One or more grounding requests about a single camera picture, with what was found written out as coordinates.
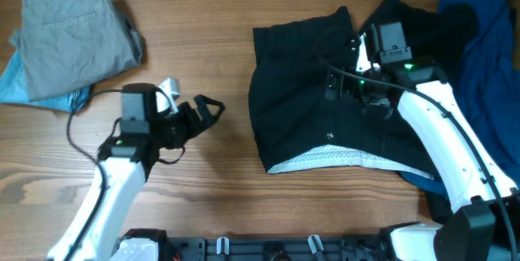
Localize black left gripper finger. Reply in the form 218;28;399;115
201;94;226;126
194;94;216;131

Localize black shorts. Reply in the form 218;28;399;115
249;7;438;180

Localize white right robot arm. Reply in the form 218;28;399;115
355;59;519;260

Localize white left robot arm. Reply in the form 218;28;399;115
46;83;225;260

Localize black garment under shirt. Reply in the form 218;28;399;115
360;0;479;86

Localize blue shirt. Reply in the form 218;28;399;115
400;0;520;197

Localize folded grey shorts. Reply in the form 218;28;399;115
11;0;143;101

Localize folded light blue jeans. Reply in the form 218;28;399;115
1;50;91;112

